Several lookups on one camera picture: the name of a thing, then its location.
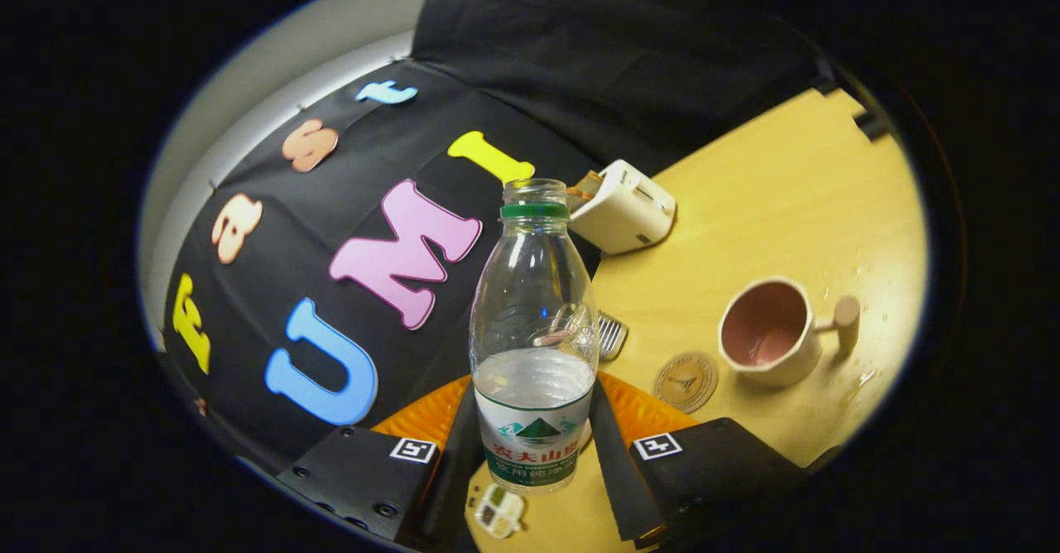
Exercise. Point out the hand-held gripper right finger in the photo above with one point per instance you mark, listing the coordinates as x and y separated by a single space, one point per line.
617 478

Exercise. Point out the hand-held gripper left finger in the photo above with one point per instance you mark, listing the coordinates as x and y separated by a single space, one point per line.
364 474

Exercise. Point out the round cork coaster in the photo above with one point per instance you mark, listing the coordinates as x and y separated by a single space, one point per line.
686 381

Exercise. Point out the clear plastic juice bottle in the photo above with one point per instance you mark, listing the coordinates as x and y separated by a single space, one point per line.
534 305

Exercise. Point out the white divided grain dish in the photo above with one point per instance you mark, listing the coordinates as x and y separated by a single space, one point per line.
499 510

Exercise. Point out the white toaster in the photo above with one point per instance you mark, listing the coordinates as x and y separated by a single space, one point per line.
625 213

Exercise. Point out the toasted bread slice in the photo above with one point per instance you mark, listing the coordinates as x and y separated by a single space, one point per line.
585 185

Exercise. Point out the wooden table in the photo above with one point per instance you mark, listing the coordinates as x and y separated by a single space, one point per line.
745 205

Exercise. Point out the black backdrop cloth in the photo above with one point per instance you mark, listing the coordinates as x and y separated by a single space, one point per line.
621 40

